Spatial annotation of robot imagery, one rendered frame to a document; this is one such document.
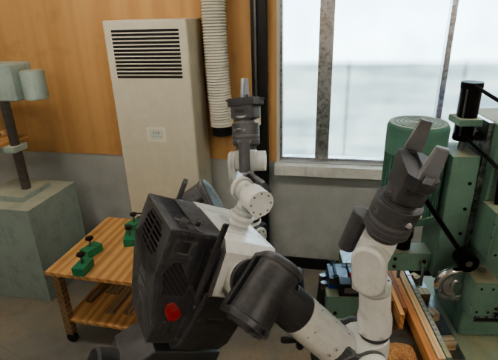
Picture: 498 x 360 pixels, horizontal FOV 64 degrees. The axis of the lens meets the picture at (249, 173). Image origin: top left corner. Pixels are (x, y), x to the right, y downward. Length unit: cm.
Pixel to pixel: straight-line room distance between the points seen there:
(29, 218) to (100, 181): 68
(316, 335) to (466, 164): 70
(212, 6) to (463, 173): 171
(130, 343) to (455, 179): 100
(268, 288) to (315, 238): 225
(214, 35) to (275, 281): 191
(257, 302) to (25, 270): 252
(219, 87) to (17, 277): 190
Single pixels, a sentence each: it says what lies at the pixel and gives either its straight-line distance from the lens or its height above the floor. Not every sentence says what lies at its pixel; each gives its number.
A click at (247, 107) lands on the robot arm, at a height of 155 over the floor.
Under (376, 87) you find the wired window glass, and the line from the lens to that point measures 272.
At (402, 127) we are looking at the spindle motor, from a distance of 123.
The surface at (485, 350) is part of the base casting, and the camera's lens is 159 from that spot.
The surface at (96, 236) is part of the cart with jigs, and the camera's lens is 275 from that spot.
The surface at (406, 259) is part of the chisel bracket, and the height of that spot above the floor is 105.
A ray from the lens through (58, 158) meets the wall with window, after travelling 346.
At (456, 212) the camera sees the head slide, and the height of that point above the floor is 124.
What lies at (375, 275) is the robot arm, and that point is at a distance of 81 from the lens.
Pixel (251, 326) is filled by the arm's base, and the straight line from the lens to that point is 78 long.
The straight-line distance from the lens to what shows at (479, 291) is 138.
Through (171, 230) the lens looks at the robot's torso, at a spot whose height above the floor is 142.
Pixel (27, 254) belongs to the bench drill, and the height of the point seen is 38.
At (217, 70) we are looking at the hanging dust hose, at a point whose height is 150.
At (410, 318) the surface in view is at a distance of 141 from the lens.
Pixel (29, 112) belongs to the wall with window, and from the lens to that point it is 346.
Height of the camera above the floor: 182
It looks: 22 degrees down
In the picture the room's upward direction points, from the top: 2 degrees counter-clockwise
